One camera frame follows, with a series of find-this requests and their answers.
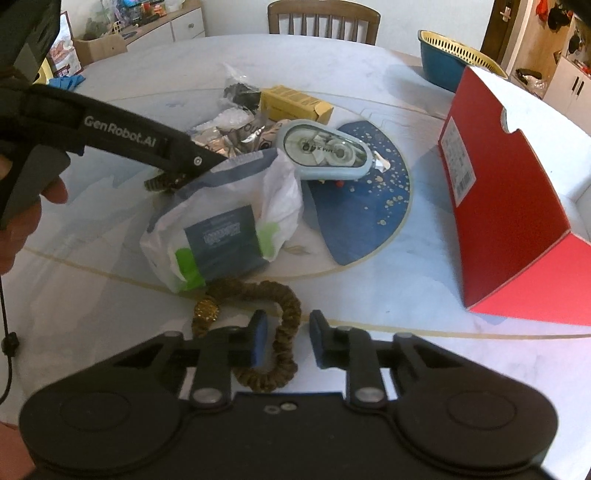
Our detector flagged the red cardboard box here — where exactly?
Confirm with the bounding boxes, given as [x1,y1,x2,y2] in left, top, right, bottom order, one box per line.
[438,65,591,328]

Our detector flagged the person's left hand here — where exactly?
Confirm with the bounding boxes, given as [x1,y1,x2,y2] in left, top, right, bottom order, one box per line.
[0,178,70,276]

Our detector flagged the yellow cardboard box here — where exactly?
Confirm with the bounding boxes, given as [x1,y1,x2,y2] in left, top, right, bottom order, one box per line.
[259,85,334,124]

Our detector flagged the wooden slat-back chair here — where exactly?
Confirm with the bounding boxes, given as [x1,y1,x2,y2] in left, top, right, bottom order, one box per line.
[268,0,382,46]

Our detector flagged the white cabinet with black handles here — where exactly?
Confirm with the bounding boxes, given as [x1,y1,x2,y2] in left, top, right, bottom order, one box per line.
[545,46,591,134]

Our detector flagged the brown fabric scrunchie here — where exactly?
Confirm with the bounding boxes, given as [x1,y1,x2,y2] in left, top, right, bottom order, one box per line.
[203,279,303,393]

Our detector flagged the blue and yellow basket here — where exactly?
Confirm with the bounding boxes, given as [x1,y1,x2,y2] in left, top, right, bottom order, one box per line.
[418,30,509,93]

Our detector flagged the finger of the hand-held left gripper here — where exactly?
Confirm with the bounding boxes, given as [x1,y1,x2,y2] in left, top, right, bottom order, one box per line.
[152,135,230,186]

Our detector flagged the white cabinet with wooden top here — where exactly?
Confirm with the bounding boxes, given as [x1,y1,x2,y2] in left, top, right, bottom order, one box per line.
[113,0,206,47]

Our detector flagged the white plastic bag dark label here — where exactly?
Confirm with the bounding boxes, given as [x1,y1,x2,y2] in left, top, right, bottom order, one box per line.
[140,147,304,294]

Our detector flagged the blue speckled round placemat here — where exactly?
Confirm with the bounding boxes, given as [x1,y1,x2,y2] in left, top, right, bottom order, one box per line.
[302,119,413,266]

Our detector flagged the red and white snack bag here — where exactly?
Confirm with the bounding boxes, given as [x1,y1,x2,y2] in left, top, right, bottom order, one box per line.
[46,11,84,77]

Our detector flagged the crumpled clear plastic wrap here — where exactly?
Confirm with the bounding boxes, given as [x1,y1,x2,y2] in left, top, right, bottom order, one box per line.
[215,107,253,130]

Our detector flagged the pale blue correction tape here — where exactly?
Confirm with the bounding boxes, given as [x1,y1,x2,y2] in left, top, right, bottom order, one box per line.
[274,119,376,182]

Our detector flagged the black cable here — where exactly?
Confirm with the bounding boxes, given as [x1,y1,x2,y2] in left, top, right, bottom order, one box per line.
[0,274,20,402]

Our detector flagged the brown cardboard box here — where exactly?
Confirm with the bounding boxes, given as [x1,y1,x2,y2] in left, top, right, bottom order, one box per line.
[74,33,127,65]

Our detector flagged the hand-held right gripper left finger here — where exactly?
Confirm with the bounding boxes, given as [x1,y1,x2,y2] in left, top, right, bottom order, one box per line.
[111,310,269,409]

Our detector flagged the silver foil packet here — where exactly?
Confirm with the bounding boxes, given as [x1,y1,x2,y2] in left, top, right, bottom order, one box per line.
[225,121,279,154]
[190,124,228,151]

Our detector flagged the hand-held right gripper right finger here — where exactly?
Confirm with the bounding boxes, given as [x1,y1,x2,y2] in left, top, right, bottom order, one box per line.
[308,310,462,409]

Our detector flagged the dark brown door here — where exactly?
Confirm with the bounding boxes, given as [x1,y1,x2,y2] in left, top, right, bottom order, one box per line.
[480,0,514,65]

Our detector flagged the blue gloves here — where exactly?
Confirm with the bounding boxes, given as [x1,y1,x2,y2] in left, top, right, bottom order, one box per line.
[48,75,86,90]

